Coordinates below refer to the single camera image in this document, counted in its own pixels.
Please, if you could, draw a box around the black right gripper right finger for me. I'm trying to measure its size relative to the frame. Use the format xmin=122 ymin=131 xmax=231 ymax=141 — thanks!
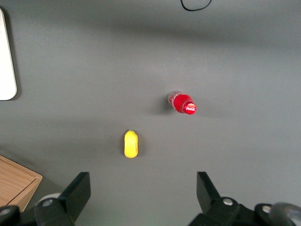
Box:
xmin=188 ymin=171 xmax=241 ymax=226

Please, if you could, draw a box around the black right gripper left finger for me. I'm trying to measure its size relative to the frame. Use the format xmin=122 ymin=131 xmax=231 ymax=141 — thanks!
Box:
xmin=34 ymin=171 xmax=92 ymax=226

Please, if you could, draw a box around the cream plastic tray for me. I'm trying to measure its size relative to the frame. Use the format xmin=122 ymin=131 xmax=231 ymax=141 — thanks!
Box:
xmin=0 ymin=8 xmax=18 ymax=101

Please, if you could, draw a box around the oak wooden drawer cabinet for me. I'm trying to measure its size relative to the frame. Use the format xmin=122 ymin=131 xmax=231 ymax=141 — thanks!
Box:
xmin=0 ymin=154 xmax=44 ymax=213

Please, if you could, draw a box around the yellow lemon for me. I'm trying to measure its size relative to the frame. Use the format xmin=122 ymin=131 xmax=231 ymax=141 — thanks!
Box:
xmin=123 ymin=129 xmax=140 ymax=159

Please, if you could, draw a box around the red cola bottle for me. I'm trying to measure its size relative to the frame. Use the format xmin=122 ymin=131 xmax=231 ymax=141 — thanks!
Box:
xmin=167 ymin=90 xmax=198 ymax=117

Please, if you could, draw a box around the dark grey table mat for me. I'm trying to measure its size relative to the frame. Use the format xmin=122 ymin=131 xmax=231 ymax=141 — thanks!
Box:
xmin=0 ymin=0 xmax=301 ymax=226

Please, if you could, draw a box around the thin black looped table cable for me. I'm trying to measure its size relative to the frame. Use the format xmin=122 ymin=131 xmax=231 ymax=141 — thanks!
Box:
xmin=180 ymin=0 xmax=213 ymax=12

